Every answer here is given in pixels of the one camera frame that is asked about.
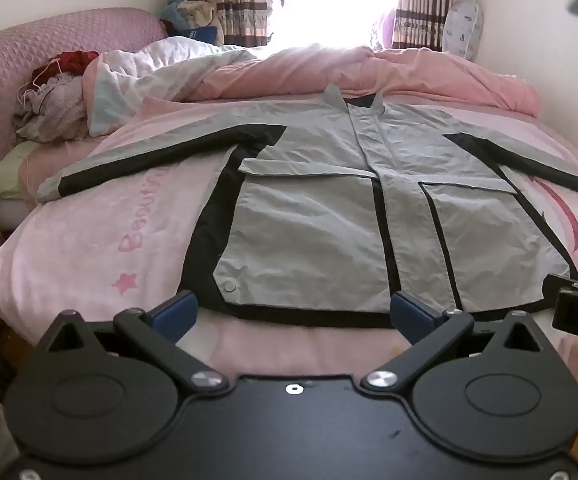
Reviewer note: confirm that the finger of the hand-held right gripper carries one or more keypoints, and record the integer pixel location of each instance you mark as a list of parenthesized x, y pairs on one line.
[(558, 286)]

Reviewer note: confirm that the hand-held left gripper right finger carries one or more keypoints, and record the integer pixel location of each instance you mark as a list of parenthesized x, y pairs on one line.
[(411, 311)]

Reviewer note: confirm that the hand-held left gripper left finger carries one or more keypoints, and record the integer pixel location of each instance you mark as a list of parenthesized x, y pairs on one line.
[(176, 310)]

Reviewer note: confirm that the grey and black jacket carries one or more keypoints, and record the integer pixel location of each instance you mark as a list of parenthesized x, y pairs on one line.
[(314, 210)]

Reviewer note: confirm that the pink printed bed sheet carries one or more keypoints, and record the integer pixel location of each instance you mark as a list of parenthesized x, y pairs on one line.
[(94, 240)]

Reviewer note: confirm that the green pillow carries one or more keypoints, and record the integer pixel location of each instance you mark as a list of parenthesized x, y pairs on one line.
[(11, 170)]

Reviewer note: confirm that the pink duvet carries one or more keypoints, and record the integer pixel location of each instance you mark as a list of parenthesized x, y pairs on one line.
[(419, 75)]

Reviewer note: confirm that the grey knitted garment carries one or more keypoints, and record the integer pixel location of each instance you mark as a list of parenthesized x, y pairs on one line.
[(54, 107)]

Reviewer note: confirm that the white patterned quilt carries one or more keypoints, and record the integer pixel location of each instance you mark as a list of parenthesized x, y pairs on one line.
[(159, 65)]

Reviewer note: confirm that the red garment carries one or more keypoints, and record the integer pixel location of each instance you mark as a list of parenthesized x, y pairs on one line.
[(71, 62)]

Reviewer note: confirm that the white patterned cushion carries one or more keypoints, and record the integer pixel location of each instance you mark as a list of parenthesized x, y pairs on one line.
[(464, 30)]

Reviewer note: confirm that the dark blue box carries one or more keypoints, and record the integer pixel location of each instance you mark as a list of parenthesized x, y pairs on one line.
[(206, 35)]

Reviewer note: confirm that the beige cloth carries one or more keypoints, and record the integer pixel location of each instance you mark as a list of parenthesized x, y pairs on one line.
[(199, 14)]

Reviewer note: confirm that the pink quilted headboard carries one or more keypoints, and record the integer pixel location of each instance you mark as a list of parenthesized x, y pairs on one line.
[(19, 50)]

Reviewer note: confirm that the beige patterned curtain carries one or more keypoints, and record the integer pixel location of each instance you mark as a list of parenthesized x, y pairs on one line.
[(421, 5), (236, 0)]

